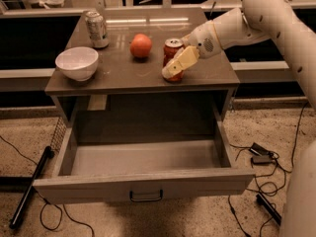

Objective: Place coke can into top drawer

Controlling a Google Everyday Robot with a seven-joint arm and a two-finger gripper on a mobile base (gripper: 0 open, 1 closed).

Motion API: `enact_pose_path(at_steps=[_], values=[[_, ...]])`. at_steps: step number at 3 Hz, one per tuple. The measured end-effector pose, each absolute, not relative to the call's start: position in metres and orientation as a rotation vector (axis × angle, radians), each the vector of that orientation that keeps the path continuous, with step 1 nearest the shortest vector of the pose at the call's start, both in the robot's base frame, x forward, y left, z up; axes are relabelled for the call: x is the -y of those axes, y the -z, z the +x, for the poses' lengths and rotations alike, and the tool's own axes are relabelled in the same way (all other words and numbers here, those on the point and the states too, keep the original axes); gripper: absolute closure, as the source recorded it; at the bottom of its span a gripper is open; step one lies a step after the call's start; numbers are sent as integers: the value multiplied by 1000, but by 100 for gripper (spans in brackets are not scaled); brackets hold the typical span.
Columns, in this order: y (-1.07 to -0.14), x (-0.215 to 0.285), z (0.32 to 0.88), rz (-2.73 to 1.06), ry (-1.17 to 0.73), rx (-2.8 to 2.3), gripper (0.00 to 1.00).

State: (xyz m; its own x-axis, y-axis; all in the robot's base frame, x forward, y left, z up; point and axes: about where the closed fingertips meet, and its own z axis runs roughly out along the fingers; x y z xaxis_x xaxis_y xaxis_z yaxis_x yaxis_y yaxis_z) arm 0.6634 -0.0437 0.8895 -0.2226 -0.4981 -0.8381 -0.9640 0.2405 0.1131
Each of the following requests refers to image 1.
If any black drawer handle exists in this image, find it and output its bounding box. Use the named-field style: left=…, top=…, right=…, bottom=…
left=129, top=190, right=164, bottom=202

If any red coke can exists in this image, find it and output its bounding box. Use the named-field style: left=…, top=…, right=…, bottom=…
left=163, top=38, right=184, bottom=82

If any black bar left floor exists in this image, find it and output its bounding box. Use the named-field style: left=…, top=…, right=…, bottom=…
left=9, top=146, right=54, bottom=230

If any grey cabinet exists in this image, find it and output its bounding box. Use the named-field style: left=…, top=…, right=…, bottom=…
left=45, top=7, right=239, bottom=119

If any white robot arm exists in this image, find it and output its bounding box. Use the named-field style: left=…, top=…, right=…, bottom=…
left=162, top=0, right=316, bottom=237

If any black power adapter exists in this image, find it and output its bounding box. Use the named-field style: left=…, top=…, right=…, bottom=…
left=249, top=142, right=273, bottom=165

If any wire mesh panel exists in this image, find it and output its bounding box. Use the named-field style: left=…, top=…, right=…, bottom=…
left=50, top=118, right=66, bottom=153

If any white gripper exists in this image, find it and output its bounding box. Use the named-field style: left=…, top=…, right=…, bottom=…
left=162, top=21, right=222, bottom=79

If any orange fruit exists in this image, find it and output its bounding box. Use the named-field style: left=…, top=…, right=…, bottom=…
left=129, top=34, right=152, bottom=58

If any silver soda can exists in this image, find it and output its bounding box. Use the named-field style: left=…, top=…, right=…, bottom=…
left=85, top=11, right=110, bottom=48

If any black bar floor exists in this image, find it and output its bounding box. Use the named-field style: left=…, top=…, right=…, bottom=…
left=256, top=193, right=281, bottom=225
left=9, top=146, right=54, bottom=230

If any open grey top drawer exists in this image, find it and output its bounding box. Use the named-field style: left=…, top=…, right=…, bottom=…
left=34, top=109, right=254, bottom=203

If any white bowl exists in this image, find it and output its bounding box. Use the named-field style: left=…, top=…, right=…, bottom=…
left=55, top=46, right=99, bottom=81

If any black bar right floor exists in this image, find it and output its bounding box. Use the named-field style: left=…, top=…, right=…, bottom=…
left=256, top=193, right=281, bottom=225

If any black cable right floor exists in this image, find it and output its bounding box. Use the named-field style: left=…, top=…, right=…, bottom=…
left=227, top=102, right=309, bottom=237

